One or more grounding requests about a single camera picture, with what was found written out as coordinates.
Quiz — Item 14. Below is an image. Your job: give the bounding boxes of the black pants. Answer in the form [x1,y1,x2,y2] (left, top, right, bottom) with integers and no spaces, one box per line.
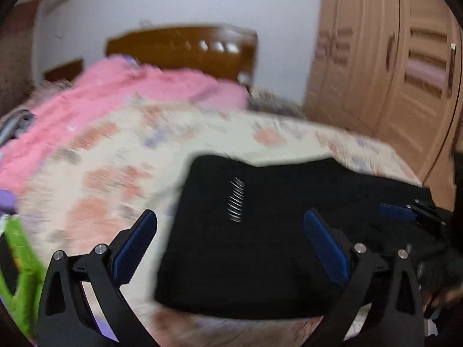
[155,155,449,320]

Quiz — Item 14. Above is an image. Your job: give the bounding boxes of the dark wooden nightstand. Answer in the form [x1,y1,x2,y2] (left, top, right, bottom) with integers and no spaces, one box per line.
[43,59,84,82]

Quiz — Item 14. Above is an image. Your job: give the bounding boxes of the patterned brown curtain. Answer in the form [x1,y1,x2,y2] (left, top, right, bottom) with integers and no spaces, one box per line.
[0,0,40,116]

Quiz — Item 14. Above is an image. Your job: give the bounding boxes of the wooden headboard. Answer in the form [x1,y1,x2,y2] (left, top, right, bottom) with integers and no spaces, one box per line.
[106,25,259,93]

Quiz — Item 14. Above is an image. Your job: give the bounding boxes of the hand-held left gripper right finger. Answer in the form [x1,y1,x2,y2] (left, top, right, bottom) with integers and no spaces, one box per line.
[303,208,425,347]

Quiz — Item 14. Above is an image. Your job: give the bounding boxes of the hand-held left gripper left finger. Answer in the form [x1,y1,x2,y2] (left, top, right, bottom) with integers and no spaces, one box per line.
[36,209,158,347]

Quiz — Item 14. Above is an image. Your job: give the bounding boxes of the grey striped garment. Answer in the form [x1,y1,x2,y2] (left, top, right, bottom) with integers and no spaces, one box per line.
[0,110,37,145]

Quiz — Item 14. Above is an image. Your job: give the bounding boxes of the pink blanket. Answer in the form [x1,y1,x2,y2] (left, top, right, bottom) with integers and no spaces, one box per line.
[0,55,250,189]

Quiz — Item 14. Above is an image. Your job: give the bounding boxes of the light wooden wardrobe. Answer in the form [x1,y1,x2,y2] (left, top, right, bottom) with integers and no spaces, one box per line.
[302,0,463,192]

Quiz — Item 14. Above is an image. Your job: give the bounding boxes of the green fabric item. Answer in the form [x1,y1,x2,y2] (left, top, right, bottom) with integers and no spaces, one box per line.
[0,215,47,338]

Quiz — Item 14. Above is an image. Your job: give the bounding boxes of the floral bedsheet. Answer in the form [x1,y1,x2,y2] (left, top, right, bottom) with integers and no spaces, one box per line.
[16,94,424,347]

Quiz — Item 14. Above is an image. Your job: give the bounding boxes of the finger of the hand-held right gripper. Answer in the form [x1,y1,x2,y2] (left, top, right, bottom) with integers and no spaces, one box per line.
[414,199,448,225]
[380,203,436,228]

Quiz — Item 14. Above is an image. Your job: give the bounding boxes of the purple floral sheet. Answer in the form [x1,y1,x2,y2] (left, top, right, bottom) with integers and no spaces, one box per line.
[0,188,19,215]

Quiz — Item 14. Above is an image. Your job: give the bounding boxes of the nightstand with floral cover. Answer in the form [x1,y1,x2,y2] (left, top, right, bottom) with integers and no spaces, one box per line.
[248,87,308,120]

